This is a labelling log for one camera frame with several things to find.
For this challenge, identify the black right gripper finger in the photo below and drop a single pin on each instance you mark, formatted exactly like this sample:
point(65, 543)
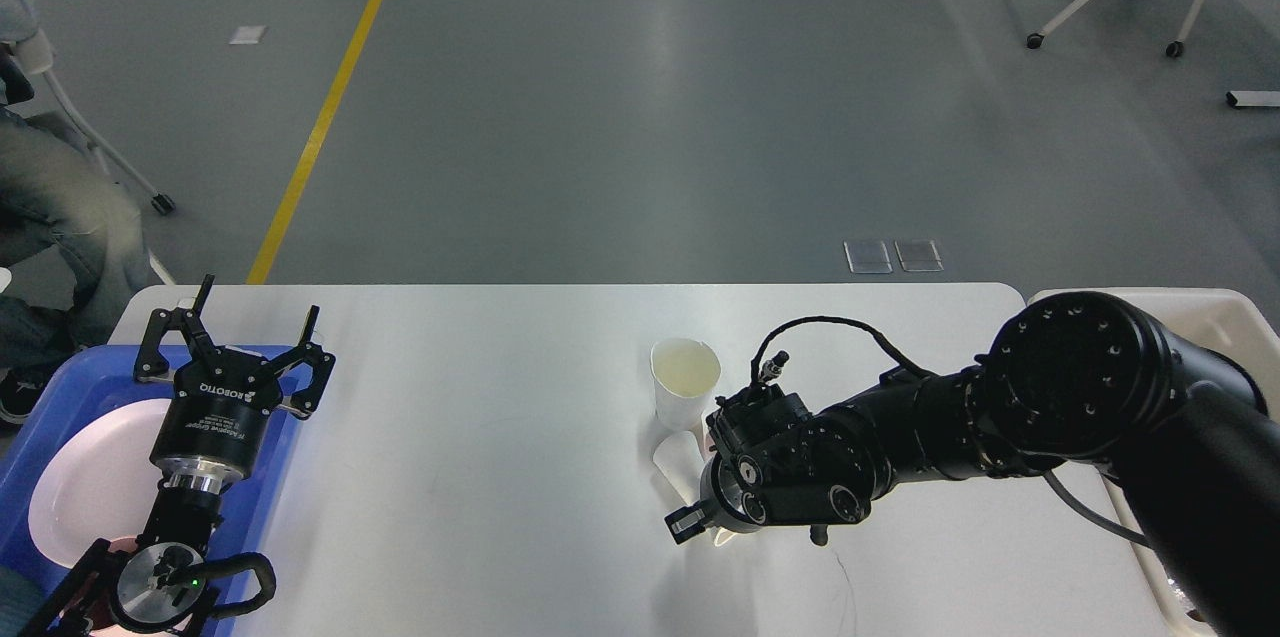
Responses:
point(689, 522)

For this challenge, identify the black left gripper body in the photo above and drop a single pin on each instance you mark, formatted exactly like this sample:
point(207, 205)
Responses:
point(214, 428)

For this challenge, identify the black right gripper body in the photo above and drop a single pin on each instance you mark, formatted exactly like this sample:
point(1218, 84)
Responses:
point(720, 500)

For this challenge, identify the white paper cup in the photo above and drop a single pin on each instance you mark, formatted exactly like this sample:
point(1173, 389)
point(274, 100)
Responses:
point(678, 458)
point(685, 374)

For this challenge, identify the pink plate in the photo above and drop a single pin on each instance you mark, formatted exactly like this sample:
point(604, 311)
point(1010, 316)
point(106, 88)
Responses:
point(102, 484)

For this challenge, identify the pink ribbed mug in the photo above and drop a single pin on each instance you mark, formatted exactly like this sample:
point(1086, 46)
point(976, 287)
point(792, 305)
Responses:
point(115, 547)

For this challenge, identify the grey green mug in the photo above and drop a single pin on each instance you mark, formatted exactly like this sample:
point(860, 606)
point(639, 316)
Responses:
point(20, 600)

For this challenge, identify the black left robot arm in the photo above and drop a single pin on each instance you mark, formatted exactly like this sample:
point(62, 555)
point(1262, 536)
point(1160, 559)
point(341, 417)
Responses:
point(170, 584)

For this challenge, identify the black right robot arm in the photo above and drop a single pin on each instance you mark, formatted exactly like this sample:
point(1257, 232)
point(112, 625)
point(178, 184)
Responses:
point(1164, 442)

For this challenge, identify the upright white paper cup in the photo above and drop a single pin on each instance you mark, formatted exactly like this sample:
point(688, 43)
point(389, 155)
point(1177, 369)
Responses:
point(685, 374)

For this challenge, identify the clear floor plate left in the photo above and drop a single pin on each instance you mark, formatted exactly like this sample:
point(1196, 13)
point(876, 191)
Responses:
point(868, 257)

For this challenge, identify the clear floor plate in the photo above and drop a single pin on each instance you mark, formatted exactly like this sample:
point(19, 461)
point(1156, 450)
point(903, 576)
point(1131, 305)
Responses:
point(919, 255)
point(868, 257)

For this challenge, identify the clear floor plate right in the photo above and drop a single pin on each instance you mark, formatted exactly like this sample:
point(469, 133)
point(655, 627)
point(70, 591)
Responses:
point(919, 255)

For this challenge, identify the beige plastic bin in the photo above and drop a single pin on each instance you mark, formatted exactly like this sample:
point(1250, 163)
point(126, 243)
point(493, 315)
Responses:
point(1221, 320)

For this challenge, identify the white bar base right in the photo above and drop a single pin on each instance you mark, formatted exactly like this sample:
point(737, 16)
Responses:
point(1249, 99)

